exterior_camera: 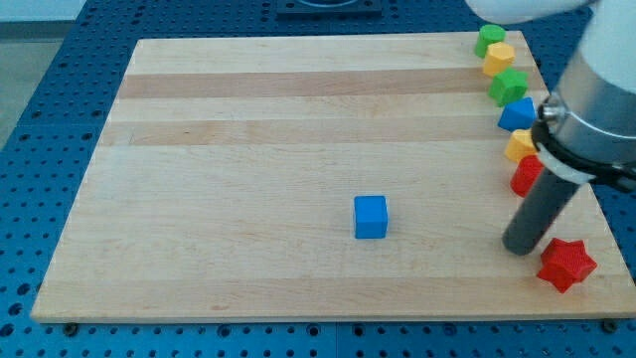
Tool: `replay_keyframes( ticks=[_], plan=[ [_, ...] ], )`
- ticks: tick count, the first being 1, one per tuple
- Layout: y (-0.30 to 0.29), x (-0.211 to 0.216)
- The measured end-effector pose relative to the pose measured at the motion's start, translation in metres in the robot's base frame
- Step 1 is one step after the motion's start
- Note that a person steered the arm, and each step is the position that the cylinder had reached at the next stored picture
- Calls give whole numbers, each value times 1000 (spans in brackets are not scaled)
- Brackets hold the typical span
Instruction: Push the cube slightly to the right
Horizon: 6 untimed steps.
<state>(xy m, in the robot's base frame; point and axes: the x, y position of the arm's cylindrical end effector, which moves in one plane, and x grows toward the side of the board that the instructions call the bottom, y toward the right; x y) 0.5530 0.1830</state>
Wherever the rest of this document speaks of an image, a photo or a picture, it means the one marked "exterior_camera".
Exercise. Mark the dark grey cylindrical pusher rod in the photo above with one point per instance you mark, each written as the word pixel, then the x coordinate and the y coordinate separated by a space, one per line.
pixel 543 203

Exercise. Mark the black ring clamp flange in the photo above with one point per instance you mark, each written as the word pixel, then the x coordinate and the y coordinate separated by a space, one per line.
pixel 588 142

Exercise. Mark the blue cube block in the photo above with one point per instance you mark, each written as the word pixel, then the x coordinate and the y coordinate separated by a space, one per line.
pixel 371 217

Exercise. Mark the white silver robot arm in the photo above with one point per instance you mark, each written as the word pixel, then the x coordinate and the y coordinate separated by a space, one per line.
pixel 603 64

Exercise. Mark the blue triangular block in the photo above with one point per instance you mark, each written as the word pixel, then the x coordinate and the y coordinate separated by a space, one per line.
pixel 519 114

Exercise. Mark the red cylinder block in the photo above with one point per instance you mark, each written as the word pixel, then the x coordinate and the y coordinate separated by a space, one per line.
pixel 526 174

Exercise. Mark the green star block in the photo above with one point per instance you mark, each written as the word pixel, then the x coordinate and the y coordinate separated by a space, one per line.
pixel 508 86

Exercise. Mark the yellow pentagon block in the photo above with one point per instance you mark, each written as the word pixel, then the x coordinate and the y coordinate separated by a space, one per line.
pixel 520 145

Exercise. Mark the red star block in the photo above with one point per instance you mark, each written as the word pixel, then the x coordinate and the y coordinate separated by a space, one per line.
pixel 565 264

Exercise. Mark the yellow hexagon block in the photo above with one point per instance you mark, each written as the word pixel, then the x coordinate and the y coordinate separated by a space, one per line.
pixel 499 56

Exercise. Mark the green cylinder block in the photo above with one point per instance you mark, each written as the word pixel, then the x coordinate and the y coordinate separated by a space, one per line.
pixel 488 34

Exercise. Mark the wooden board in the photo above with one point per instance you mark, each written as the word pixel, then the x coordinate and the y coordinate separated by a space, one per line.
pixel 222 189

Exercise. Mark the dark square base plate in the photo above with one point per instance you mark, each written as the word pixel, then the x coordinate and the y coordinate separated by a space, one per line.
pixel 299 8

